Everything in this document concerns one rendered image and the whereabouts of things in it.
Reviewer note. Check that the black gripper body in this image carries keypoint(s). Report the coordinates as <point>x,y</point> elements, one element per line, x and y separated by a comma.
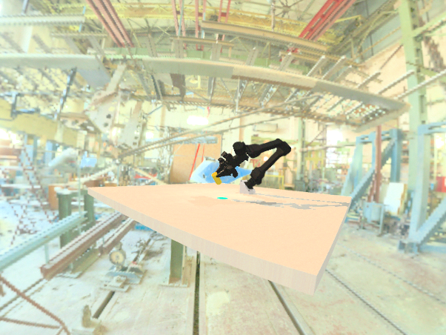
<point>231,167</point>

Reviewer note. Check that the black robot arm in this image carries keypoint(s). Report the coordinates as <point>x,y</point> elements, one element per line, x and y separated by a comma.
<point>243,152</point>

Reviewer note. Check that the yellow cylinder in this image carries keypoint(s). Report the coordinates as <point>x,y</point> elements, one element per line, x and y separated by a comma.
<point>217,180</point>

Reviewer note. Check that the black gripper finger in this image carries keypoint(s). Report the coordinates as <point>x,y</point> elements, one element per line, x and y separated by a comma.
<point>224,172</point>
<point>220,168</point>

